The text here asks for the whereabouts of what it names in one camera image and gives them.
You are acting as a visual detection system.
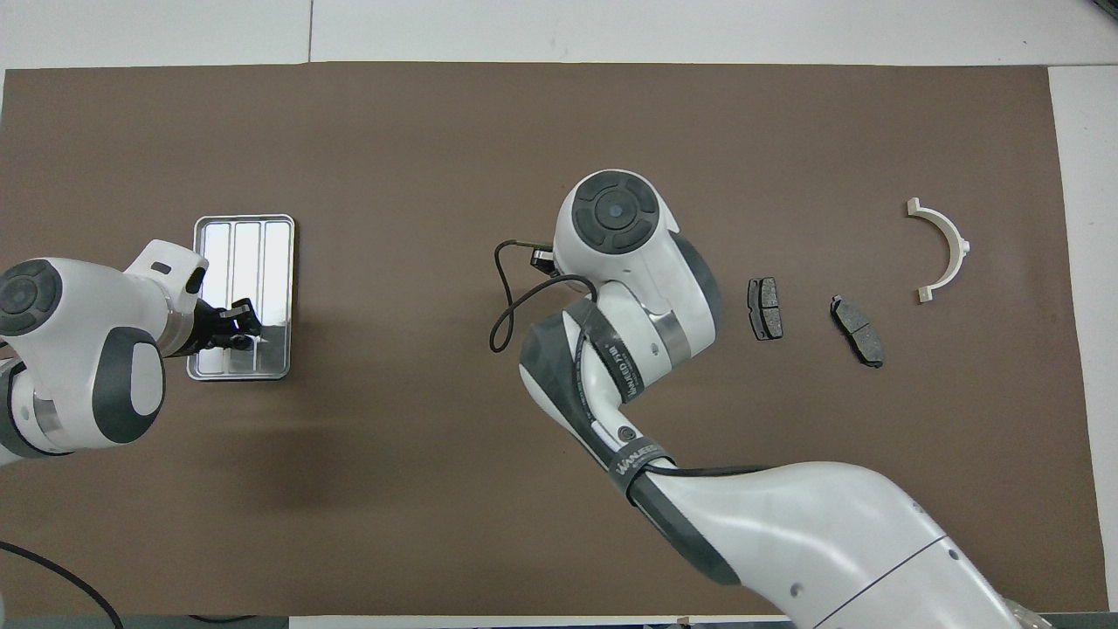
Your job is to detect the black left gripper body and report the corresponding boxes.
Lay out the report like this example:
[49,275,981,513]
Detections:
[190,301,230,355]

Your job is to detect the silver metal tray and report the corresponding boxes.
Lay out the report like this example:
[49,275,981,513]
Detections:
[186,214,296,382]

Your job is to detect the dark grey rectangular brake pad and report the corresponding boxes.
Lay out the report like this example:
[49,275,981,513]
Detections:
[748,277,783,342]

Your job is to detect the brown table mat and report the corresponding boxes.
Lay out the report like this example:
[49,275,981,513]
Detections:
[0,61,1097,617]

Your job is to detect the dark grey curved brake pad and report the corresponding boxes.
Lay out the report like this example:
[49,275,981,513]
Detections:
[830,295,885,369]

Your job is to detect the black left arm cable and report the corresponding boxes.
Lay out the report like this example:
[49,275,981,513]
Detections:
[0,540,123,629]

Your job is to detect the white half-ring bracket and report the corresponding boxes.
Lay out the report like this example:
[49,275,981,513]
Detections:
[906,197,971,303]

